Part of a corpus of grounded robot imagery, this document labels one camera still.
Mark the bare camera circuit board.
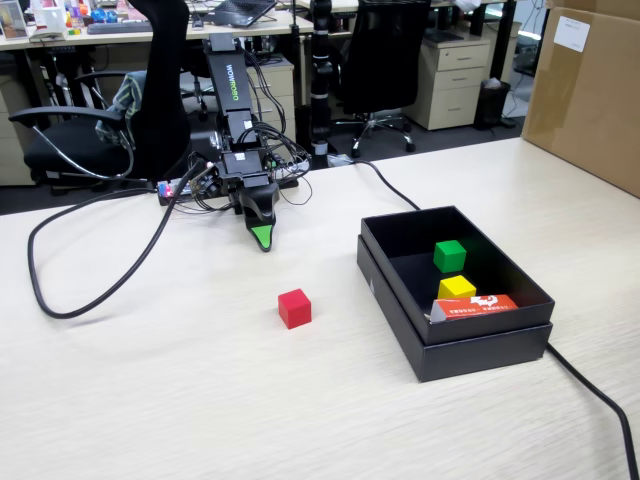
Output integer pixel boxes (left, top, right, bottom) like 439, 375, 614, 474
187, 159, 224, 199

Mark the orange and white carton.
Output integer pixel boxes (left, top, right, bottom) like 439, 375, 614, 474
428, 293, 520, 325

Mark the thick black power cable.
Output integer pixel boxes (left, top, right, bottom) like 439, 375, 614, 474
327, 158, 640, 480

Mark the black mesh office chair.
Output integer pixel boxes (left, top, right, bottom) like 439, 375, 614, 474
332, 0, 434, 159

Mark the red cube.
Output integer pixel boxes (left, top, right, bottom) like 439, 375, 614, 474
277, 288, 313, 330

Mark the yellow cube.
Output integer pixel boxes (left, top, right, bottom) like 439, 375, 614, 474
437, 274, 478, 301

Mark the black trash bin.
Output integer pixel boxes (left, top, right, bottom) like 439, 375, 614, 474
473, 78, 512, 130

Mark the black open box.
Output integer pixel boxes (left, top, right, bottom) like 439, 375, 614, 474
356, 234, 554, 384

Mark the black pole with white bands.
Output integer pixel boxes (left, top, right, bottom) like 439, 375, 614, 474
308, 0, 335, 157

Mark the black office chair chrome frame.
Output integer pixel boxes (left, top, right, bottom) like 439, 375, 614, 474
8, 0, 194, 196

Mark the black keyboard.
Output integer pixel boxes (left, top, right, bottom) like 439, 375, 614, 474
86, 20, 154, 36

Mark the black laptop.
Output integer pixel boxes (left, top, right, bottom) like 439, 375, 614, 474
207, 0, 279, 29

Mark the beige office desk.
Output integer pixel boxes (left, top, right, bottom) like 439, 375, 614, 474
0, 9, 316, 56

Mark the black cardboard box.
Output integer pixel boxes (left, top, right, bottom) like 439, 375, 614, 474
360, 204, 556, 346

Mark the striped green cloth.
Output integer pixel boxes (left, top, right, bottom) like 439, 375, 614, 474
94, 69, 149, 151

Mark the picture frame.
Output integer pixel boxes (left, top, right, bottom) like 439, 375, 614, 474
0, 0, 29, 40

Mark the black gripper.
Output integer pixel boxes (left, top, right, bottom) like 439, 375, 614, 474
219, 151, 279, 253

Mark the large brown cardboard box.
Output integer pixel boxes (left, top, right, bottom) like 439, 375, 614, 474
519, 0, 640, 199

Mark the controller board with red light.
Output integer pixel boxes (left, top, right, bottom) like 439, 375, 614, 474
157, 178, 194, 199

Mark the thick black sleeved camera cable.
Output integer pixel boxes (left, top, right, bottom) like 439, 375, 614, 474
27, 158, 206, 320

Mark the green cube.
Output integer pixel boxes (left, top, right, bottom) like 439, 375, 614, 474
432, 239, 468, 274

